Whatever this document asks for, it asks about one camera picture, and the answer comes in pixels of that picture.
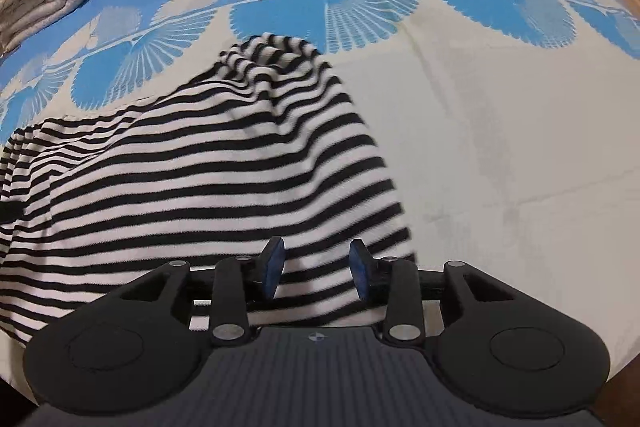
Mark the black white striped shirt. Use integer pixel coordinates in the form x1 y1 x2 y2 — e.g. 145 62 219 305
0 33 419 351

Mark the blue cream printed bedsheet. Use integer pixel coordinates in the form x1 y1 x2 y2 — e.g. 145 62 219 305
0 0 640 388

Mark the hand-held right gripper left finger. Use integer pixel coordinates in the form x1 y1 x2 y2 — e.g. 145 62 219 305
116 236 287 347

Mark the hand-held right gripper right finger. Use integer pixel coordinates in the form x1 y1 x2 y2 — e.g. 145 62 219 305
349 238 524 343

